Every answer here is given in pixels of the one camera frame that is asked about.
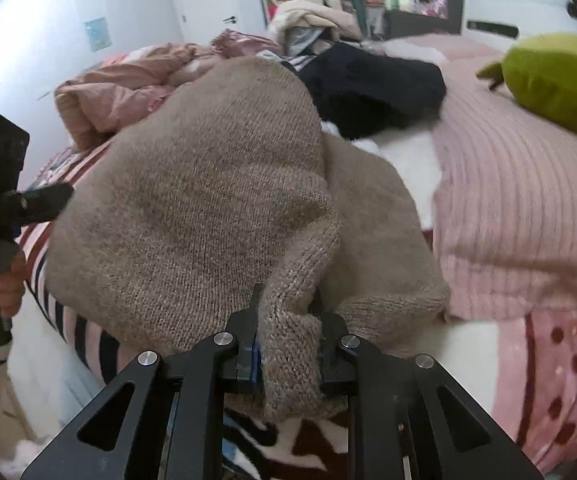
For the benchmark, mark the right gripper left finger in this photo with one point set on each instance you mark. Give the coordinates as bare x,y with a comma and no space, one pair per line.
160,418

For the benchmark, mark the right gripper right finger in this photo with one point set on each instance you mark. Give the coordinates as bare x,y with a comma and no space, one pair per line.
409,418

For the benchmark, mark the beige knit sweater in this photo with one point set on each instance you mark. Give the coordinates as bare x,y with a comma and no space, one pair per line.
232,183

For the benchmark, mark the cream clothes pile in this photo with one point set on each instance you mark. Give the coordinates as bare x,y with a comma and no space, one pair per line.
298,24

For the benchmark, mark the pink quilted blanket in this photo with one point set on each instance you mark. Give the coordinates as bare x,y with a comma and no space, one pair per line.
103,100

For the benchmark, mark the pink ribbed pillow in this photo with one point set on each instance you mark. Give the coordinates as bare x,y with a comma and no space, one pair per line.
505,212

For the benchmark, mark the white door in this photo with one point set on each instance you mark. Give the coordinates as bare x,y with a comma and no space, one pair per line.
203,20

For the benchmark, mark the black fuzzy garment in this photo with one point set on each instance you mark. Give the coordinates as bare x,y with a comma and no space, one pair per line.
362,93

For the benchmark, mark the green plush toy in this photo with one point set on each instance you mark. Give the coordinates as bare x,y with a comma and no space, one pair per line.
541,74

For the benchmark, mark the white headboard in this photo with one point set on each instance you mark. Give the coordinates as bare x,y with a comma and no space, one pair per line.
501,22

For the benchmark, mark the blue wall poster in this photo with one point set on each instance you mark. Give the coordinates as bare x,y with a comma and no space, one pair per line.
98,34

